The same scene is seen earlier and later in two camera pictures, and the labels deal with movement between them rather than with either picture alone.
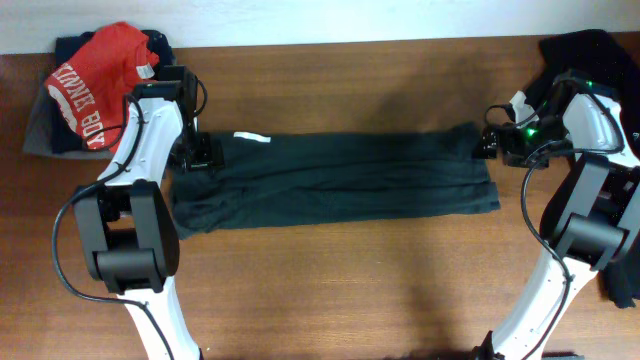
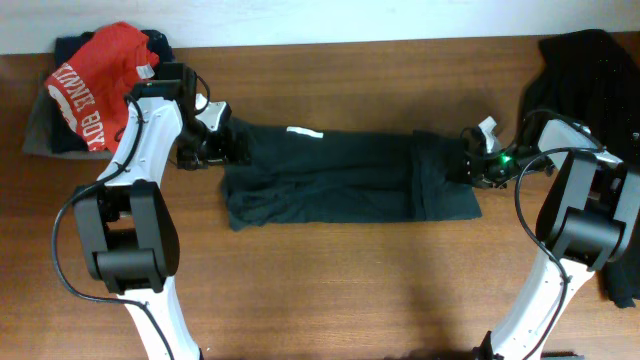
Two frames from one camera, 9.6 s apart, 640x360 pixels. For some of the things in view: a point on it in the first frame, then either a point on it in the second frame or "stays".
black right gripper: x=509 y=131 → x=477 y=162
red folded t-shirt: x=89 y=90 stays
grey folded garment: x=38 y=137 stays
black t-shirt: x=600 y=60 stays
